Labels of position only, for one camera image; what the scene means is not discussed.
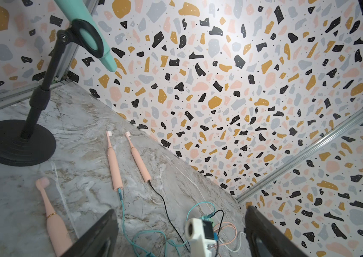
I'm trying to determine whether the white power strip cable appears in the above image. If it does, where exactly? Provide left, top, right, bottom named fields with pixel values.
left=223, top=230, right=248, bottom=253

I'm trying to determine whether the pink charging cable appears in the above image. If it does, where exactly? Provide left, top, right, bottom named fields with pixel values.
left=211, top=221, right=238, bottom=248

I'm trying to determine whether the pink toothbrush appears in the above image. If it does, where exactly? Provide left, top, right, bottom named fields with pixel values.
left=125, top=131, right=152, bottom=183
left=36, top=177, right=72, bottom=257
left=106, top=131, right=123, bottom=191

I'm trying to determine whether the green charger plug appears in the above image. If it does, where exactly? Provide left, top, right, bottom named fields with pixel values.
left=201, top=215, right=215, bottom=227

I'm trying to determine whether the mint green microphone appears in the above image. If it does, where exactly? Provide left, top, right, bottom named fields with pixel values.
left=55, top=0, right=117, bottom=72

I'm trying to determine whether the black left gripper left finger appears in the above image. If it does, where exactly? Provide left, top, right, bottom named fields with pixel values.
left=61, top=209, right=119, bottom=257

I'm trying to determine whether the black charging cable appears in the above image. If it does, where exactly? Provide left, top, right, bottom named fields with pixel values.
left=147, top=180, right=225, bottom=257

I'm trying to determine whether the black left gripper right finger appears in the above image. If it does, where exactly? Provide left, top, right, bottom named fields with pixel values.
left=245, top=206, right=306, bottom=257

